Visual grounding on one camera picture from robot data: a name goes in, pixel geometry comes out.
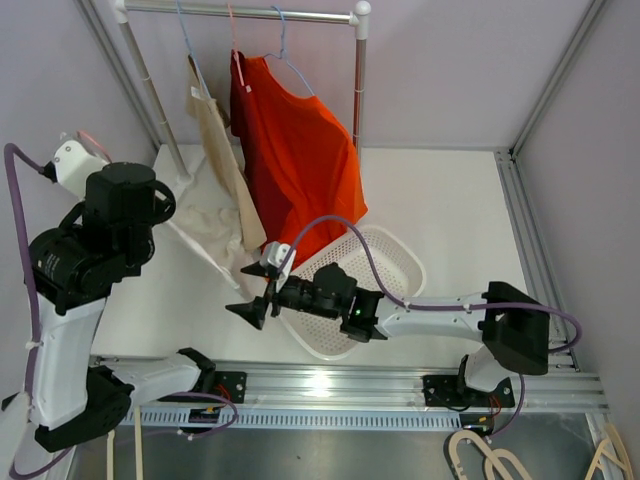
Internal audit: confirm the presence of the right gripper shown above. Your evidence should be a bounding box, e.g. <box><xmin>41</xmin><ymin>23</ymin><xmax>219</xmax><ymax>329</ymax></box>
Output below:
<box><xmin>227</xmin><ymin>261</ymin><xmax>340</xmax><ymax>331</ymax></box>

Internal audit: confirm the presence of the white t shirt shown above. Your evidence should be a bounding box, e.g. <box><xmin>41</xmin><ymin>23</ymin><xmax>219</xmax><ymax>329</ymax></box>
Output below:
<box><xmin>154</xmin><ymin>149</ymin><xmax>253</xmax><ymax>298</ymax></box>

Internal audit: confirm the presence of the beige t shirt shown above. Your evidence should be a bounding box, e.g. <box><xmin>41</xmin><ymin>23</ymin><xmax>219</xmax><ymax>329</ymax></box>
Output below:
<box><xmin>185</xmin><ymin>54</ymin><xmax>266</xmax><ymax>250</ymax></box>

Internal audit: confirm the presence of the orange t shirt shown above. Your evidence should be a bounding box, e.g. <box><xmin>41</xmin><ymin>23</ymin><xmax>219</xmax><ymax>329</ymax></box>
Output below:
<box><xmin>242</xmin><ymin>55</ymin><xmax>368</xmax><ymax>264</ymax></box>

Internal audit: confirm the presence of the dark red t shirt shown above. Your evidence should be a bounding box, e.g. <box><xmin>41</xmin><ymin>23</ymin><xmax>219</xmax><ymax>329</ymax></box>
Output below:
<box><xmin>230</xmin><ymin>54</ymin><xmax>288</xmax><ymax>242</ymax></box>

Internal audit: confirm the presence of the pink hanger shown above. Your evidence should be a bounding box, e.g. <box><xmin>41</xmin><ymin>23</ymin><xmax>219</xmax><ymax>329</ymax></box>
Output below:
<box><xmin>227</xmin><ymin>2</ymin><xmax>252</xmax><ymax>93</ymax></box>
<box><xmin>60</xmin><ymin>130</ymin><xmax>112</xmax><ymax>163</ymax></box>

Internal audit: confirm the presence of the light blue hanger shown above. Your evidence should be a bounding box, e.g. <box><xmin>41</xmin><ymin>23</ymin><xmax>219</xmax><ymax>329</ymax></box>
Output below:
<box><xmin>174</xmin><ymin>0</ymin><xmax>211</xmax><ymax>99</ymax></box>

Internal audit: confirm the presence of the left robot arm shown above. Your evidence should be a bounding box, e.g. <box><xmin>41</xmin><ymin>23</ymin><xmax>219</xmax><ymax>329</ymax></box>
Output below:
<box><xmin>7</xmin><ymin>163</ymin><xmax>216</xmax><ymax>453</ymax></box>

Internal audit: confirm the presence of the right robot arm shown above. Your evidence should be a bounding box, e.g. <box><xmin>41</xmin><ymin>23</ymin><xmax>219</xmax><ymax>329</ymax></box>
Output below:
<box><xmin>226</xmin><ymin>263</ymin><xmax>550</xmax><ymax>405</ymax></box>

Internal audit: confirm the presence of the wooden hanger left floor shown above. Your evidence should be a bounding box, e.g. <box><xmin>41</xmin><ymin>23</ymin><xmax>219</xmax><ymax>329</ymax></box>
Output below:
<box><xmin>106</xmin><ymin>406</ymin><xmax>145</xmax><ymax>480</ymax></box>

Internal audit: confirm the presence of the wooden hanger on floor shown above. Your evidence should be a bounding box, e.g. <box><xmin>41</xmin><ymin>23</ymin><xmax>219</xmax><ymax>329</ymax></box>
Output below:
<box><xmin>443</xmin><ymin>429</ymin><xmax>484</xmax><ymax>479</ymax></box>

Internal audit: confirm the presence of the white perforated plastic basket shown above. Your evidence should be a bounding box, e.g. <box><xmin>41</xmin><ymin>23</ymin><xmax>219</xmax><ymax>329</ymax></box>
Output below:
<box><xmin>280</xmin><ymin>225</ymin><xmax>426</xmax><ymax>361</ymax></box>

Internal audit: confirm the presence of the metal clothes rack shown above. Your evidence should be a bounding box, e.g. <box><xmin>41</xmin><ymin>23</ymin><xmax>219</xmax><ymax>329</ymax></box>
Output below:
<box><xmin>107</xmin><ymin>1</ymin><xmax>371</xmax><ymax>182</ymax></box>

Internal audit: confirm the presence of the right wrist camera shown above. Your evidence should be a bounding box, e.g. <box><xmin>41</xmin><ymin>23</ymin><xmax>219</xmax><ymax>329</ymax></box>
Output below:
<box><xmin>260</xmin><ymin>241</ymin><xmax>296</xmax><ymax>281</ymax></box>

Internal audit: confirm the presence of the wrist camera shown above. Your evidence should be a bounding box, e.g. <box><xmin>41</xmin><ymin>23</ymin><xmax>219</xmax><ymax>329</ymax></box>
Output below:
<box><xmin>43</xmin><ymin>137</ymin><xmax>109</xmax><ymax>200</ymax></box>
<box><xmin>260</xmin><ymin>241</ymin><xmax>296</xmax><ymax>281</ymax></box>

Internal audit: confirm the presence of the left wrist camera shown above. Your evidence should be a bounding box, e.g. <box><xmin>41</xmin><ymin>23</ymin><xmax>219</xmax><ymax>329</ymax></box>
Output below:
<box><xmin>43</xmin><ymin>137</ymin><xmax>109</xmax><ymax>200</ymax></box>

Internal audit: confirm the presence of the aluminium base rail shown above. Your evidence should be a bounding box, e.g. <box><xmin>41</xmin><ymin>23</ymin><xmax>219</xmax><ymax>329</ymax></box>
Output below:
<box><xmin>89</xmin><ymin>354</ymin><xmax>609</xmax><ymax>431</ymax></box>

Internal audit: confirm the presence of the aluminium frame post left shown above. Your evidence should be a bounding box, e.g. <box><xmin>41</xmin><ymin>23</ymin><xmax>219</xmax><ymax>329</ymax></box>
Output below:
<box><xmin>72</xmin><ymin>0</ymin><xmax>161</xmax><ymax>152</ymax></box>

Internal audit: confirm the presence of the aluminium frame post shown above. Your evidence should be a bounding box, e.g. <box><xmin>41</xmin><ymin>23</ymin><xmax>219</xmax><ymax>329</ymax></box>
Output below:
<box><xmin>72</xmin><ymin>0</ymin><xmax>161</xmax><ymax>152</ymax></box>
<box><xmin>509</xmin><ymin>0</ymin><xmax>610</xmax><ymax>158</ymax></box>

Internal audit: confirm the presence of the aluminium frame post right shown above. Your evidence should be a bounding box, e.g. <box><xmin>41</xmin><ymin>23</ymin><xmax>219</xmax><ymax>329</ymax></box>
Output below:
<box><xmin>509</xmin><ymin>0</ymin><xmax>610</xmax><ymax>158</ymax></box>

